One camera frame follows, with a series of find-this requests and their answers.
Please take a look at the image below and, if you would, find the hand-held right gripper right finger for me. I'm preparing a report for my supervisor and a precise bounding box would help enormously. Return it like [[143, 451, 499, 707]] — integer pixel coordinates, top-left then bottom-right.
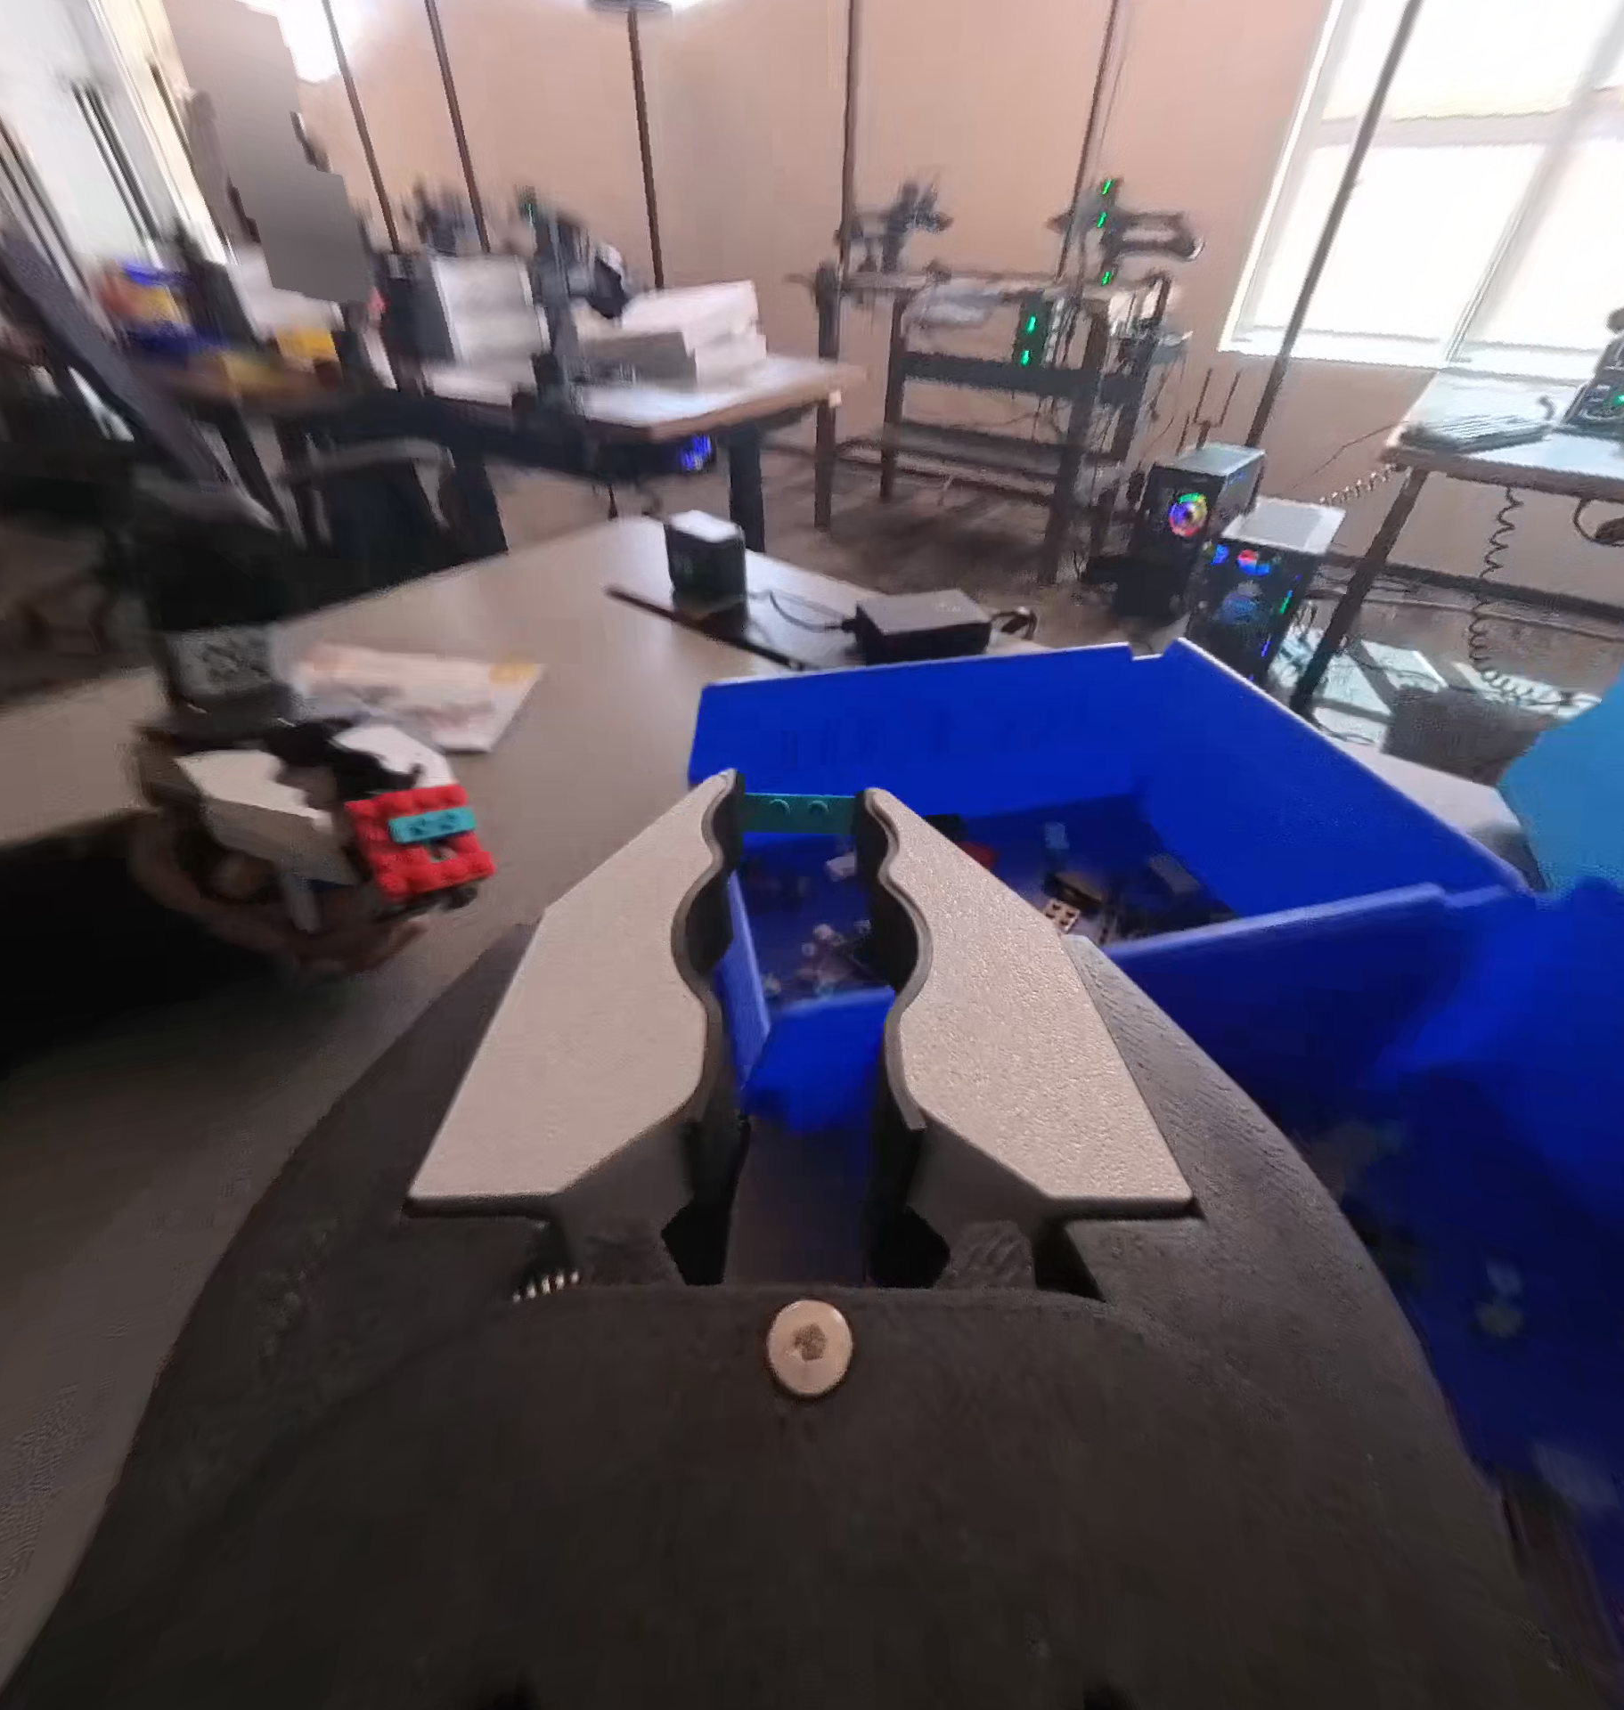
[[854, 785, 1196, 1289]]

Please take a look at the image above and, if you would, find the pile of mixed toy bricks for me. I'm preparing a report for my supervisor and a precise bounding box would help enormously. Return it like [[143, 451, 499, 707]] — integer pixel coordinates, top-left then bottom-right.
[[744, 806, 1240, 1003]]

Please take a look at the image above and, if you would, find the printed instruction booklet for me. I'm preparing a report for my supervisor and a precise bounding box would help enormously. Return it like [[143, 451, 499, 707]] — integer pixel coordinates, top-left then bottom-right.
[[288, 642, 545, 753]]

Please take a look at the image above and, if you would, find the black computer tower with lights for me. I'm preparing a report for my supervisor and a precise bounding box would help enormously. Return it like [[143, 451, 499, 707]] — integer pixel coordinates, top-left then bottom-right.
[[1188, 497, 1351, 684], [1129, 440, 1267, 619]]

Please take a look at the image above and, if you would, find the large window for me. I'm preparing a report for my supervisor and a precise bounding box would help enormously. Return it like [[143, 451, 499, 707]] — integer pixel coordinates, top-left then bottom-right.
[[1219, 0, 1624, 381]]

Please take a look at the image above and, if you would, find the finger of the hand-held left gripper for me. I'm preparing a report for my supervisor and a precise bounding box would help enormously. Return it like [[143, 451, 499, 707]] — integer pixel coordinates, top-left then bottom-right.
[[173, 747, 362, 894], [328, 722, 456, 803]]

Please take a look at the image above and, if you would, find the person's left hand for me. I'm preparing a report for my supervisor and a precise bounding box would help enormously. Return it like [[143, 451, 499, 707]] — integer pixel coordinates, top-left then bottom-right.
[[129, 814, 421, 972]]

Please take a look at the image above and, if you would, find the grey side table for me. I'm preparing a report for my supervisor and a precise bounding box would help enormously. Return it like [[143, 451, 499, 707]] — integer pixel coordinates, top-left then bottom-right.
[[1290, 373, 1624, 715]]

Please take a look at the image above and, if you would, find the black office chair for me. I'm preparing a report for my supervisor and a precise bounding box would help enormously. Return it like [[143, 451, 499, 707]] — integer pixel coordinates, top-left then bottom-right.
[[276, 438, 509, 568]]

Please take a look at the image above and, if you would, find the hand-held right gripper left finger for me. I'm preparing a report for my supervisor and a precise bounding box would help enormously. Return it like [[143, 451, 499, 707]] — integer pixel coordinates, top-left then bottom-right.
[[408, 768, 749, 1283]]

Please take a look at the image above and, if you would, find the black mesh basket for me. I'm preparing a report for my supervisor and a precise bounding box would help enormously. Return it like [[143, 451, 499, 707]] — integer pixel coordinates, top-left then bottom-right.
[[1385, 682, 1561, 782]]

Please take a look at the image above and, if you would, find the stack of white flat boxes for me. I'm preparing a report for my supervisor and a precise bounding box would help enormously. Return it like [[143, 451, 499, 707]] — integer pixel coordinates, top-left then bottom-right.
[[582, 278, 770, 388]]

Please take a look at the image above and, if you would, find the person's left forearm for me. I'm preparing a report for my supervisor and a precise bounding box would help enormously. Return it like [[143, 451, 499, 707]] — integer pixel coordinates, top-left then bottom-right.
[[0, 827, 238, 1089]]

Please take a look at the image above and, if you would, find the metal rig with electronics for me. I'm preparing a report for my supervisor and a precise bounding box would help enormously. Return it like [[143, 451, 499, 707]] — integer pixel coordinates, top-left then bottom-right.
[[788, 173, 1207, 581]]

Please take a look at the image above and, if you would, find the black coiled cable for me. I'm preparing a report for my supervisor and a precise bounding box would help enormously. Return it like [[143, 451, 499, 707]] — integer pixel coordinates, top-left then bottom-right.
[[1459, 482, 1604, 709]]

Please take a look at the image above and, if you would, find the black cube device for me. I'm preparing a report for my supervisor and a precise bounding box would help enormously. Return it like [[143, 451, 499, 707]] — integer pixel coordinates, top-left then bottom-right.
[[662, 509, 749, 604]]

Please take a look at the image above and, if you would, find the blue plastic bin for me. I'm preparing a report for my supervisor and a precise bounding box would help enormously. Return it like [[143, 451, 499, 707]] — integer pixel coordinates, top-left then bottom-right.
[[687, 638, 1532, 1137], [1104, 873, 1624, 1710]]

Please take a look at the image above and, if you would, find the black floor lamp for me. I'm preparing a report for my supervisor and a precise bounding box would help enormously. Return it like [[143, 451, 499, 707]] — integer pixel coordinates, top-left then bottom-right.
[[1238, 0, 1427, 448], [589, 0, 685, 287]]

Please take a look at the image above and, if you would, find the dark flat strip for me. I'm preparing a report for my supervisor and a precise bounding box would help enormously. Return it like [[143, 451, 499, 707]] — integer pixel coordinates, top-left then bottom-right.
[[606, 583, 812, 669]]

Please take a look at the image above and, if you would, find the teal and black brick assembly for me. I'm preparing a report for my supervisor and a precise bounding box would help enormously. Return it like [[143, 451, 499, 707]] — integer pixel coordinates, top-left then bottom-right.
[[341, 783, 498, 921]]

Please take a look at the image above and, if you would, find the black keyboard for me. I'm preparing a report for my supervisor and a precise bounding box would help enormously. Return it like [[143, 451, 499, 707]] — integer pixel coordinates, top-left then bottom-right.
[[1402, 409, 1557, 455]]

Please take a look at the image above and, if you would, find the wooden top work table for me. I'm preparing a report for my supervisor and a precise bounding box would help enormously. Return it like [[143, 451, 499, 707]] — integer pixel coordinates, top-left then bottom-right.
[[423, 348, 870, 551]]

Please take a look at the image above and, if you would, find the grey desk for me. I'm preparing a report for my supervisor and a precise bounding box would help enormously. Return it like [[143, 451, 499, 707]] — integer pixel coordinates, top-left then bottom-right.
[[0, 512, 1066, 1710]]

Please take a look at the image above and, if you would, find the white and black robot unit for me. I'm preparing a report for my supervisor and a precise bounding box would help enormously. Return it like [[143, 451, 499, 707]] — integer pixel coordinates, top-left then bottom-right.
[[402, 253, 541, 364]]

